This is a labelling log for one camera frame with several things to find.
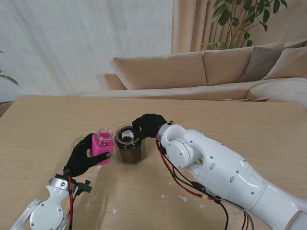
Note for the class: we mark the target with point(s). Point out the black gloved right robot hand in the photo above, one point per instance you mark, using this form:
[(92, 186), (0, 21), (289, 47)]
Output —
[(151, 124)]

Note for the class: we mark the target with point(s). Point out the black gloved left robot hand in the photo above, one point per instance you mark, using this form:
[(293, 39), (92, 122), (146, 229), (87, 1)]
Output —
[(80, 160)]

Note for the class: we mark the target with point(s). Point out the pink coffee jar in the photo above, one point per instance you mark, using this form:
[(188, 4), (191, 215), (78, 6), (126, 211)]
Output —
[(102, 148)]

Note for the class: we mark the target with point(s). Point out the beige pleated curtain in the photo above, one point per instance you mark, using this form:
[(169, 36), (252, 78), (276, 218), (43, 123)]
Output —
[(187, 26)]

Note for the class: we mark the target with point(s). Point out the grey sofa cushion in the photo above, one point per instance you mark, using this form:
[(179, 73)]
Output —
[(261, 62)]

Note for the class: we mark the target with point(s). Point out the glass jar of coffee beans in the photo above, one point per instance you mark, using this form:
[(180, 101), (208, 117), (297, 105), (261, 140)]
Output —
[(130, 151)]

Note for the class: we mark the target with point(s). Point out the white plastic spoon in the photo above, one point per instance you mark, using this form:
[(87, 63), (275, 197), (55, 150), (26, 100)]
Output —
[(127, 134)]

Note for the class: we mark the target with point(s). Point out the tall green leafy plant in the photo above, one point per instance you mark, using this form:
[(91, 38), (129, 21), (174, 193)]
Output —
[(225, 16)]

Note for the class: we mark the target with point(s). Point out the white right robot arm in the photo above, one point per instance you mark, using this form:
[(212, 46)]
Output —
[(227, 167)]

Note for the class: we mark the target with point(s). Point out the white sheer curtain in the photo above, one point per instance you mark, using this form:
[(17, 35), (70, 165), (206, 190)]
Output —
[(84, 43)]

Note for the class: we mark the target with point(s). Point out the beige sofa cushion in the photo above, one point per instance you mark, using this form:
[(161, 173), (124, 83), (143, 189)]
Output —
[(290, 63)]

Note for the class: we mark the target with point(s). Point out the small green plant leaves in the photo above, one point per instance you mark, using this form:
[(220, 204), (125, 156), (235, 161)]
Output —
[(9, 79)]

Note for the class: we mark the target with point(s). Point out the clear glass jar lid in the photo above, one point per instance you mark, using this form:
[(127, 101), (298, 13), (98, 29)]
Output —
[(77, 141)]

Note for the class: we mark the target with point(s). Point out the beige sofa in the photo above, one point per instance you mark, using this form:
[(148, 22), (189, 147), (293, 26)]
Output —
[(163, 72)]

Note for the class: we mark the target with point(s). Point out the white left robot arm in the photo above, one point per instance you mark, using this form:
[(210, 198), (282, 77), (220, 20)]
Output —
[(48, 208)]

